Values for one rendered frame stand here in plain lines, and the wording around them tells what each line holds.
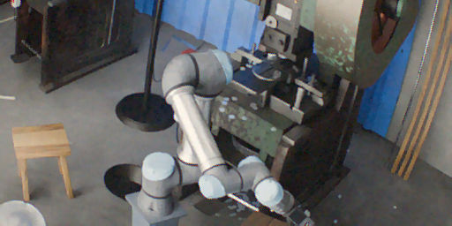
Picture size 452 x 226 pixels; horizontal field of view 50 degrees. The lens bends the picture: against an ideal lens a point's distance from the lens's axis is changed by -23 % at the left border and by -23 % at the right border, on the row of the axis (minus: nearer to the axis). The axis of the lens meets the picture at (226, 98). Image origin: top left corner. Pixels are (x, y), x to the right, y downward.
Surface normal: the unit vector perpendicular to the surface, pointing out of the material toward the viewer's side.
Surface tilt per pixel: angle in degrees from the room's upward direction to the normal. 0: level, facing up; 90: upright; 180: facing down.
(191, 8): 90
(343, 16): 91
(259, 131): 90
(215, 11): 90
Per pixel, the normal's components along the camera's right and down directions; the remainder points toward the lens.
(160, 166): 0.05, -0.81
